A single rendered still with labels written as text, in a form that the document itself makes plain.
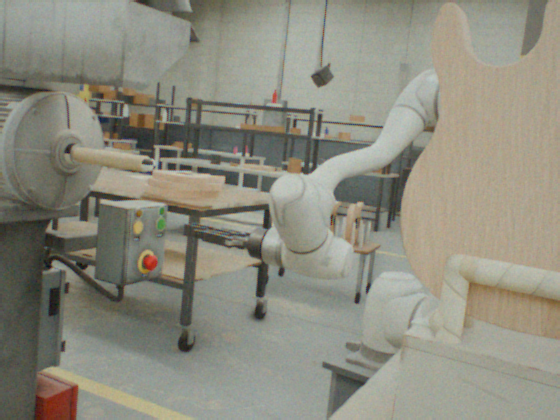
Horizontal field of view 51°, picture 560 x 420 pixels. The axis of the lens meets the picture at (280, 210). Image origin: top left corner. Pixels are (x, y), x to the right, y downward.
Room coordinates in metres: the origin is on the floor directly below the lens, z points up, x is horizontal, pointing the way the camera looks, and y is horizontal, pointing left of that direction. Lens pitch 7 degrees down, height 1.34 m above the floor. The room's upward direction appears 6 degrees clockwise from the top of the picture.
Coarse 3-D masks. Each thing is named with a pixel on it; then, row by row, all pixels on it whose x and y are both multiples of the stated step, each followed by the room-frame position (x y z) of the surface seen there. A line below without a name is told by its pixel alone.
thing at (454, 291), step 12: (444, 276) 0.73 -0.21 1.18; (456, 276) 0.72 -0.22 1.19; (444, 288) 0.72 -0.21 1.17; (456, 288) 0.71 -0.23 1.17; (444, 300) 0.72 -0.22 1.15; (456, 300) 0.71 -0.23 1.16; (444, 312) 0.72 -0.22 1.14; (456, 312) 0.71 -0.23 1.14; (444, 324) 0.72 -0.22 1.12; (456, 324) 0.71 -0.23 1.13; (444, 336) 0.72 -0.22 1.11; (456, 336) 0.72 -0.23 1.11
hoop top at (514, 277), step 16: (464, 256) 0.72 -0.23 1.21; (464, 272) 0.71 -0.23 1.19; (480, 272) 0.70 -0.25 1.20; (496, 272) 0.69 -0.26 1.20; (512, 272) 0.69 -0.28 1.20; (528, 272) 0.68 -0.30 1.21; (544, 272) 0.68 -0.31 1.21; (512, 288) 0.69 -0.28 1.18; (528, 288) 0.68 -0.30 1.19; (544, 288) 0.67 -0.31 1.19
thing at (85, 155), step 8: (80, 152) 1.23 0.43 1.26; (88, 152) 1.22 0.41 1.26; (96, 152) 1.21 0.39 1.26; (104, 152) 1.21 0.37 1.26; (112, 152) 1.20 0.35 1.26; (80, 160) 1.23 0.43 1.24; (88, 160) 1.22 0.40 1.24; (96, 160) 1.21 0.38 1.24; (104, 160) 1.20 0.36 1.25; (112, 160) 1.19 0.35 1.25; (120, 160) 1.18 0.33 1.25; (128, 160) 1.17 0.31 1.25; (136, 160) 1.16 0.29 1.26; (120, 168) 1.19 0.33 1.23; (128, 168) 1.18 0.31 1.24; (136, 168) 1.17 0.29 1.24
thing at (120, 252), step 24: (120, 216) 1.44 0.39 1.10; (144, 216) 1.48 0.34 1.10; (96, 240) 1.48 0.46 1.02; (120, 240) 1.44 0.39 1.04; (144, 240) 1.49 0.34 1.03; (48, 264) 1.49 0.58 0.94; (72, 264) 1.50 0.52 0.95; (96, 264) 1.47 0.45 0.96; (120, 264) 1.44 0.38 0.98; (96, 288) 1.49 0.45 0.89; (120, 288) 1.49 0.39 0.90
